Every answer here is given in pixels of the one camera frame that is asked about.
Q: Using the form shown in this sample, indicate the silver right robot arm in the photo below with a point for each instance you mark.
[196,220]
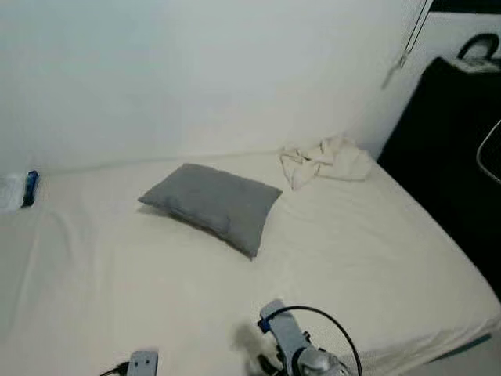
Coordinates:
[317,363]

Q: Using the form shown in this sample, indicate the grey pillow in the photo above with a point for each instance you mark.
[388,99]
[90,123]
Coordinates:
[215,204]

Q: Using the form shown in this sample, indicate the curved grey metal tube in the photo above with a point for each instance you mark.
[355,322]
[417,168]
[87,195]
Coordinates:
[479,157]

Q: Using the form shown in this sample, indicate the black cabinet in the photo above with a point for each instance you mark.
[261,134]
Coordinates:
[446,141]

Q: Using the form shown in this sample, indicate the crumpled beige cloth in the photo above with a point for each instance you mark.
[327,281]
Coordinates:
[329,160]

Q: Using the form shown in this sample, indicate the bed with cream sheet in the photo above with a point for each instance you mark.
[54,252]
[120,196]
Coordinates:
[156,298]

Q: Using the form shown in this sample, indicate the white and blue wipes pack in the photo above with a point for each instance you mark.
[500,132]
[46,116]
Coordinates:
[16,190]

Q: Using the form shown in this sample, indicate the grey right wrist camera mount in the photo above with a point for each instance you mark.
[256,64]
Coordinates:
[282,329]

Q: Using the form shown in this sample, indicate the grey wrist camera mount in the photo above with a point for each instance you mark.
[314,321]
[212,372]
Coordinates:
[143,365]
[282,329]

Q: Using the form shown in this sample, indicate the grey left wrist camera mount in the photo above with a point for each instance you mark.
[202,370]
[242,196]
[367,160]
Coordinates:
[143,365]

